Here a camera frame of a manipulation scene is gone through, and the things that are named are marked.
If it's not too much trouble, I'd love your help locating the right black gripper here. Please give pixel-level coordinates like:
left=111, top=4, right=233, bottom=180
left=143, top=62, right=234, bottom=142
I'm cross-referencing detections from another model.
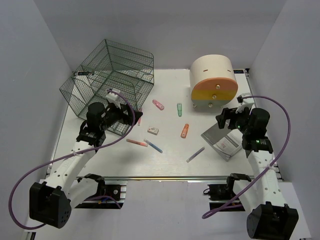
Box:
left=216, top=105, right=253, bottom=135

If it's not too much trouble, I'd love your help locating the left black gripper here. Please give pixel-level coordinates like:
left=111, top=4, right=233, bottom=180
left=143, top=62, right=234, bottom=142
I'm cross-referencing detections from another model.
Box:
left=100, top=101, right=143, bottom=132

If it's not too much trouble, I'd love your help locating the white eraser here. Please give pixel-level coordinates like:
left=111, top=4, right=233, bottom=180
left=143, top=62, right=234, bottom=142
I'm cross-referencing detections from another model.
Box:
left=147, top=126, right=160, bottom=136

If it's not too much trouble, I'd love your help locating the pink correction tape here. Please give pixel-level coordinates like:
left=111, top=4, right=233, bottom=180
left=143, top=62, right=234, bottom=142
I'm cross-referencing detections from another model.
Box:
left=152, top=99, right=165, bottom=111

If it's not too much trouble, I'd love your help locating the blue pen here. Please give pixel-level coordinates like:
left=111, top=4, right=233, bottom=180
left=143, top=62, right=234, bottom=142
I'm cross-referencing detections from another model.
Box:
left=143, top=138, right=163, bottom=154

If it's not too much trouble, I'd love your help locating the pink pen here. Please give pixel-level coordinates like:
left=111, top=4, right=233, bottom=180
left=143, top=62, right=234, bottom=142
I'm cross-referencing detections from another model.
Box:
left=126, top=139, right=148, bottom=147

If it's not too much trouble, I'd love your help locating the yellow drawer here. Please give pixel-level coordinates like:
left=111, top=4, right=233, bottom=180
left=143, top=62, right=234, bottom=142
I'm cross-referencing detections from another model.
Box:
left=191, top=84, right=238, bottom=101

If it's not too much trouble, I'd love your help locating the purple pen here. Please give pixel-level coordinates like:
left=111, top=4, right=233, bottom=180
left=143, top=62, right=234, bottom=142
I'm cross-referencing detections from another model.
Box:
left=186, top=147, right=205, bottom=163

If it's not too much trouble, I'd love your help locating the orange top drawer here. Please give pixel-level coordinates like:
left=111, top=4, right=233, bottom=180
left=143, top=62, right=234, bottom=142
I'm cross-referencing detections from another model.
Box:
left=193, top=77, right=238, bottom=91

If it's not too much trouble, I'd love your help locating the cream round drawer box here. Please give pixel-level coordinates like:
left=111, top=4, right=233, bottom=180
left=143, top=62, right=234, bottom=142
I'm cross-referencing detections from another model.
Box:
left=189, top=54, right=237, bottom=108

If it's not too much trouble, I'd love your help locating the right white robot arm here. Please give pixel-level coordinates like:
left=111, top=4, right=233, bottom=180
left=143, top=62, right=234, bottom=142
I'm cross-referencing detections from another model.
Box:
left=216, top=107, right=299, bottom=240

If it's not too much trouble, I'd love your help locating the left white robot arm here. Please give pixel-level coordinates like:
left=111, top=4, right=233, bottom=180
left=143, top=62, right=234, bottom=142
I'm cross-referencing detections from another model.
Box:
left=29, top=102, right=143, bottom=229

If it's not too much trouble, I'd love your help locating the grey setup guide booklet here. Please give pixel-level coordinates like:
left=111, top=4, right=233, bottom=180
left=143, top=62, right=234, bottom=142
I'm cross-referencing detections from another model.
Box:
left=201, top=120, right=243, bottom=162

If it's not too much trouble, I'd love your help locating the orange correction tape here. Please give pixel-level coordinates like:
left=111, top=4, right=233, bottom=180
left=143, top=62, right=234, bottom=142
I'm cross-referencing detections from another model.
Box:
left=180, top=123, right=189, bottom=139

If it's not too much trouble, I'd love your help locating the green correction tape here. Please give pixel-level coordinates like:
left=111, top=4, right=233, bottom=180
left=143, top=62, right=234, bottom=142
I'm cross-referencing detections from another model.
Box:
left=176, top=103, right=183, bottom=117

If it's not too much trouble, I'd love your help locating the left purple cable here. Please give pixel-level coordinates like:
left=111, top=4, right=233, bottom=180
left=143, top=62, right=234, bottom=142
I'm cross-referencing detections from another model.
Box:
left=8, top=90, right=136, bottom=230

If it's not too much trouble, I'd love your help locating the purple cable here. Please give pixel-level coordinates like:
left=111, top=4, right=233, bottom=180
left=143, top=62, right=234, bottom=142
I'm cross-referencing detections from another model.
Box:
left=201, top=95, right=292, bottom=220
left=8, top=90, right=136, bottom=230

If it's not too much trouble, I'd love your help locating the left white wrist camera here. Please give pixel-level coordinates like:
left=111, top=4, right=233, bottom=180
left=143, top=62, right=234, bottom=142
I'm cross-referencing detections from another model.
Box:
left=106, top=88, right=121, bottom=103

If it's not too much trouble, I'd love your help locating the green wire mesh organizer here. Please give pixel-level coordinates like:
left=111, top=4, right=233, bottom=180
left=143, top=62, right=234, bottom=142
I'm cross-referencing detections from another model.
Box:
left=59, top=38, right=155, bottom=137

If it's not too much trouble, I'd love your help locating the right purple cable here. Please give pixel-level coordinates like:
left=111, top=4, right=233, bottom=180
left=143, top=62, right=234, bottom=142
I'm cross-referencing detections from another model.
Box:
left=201, top=95, right=292, bottom=220

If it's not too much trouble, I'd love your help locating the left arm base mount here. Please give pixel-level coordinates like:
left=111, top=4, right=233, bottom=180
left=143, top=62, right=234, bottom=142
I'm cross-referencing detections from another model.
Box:
left=66, top=173, right=127, bottom=209

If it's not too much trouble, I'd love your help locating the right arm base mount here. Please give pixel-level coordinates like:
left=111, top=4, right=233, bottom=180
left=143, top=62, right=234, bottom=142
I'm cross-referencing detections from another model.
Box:
left=203, top=173, right=252, bottom=210

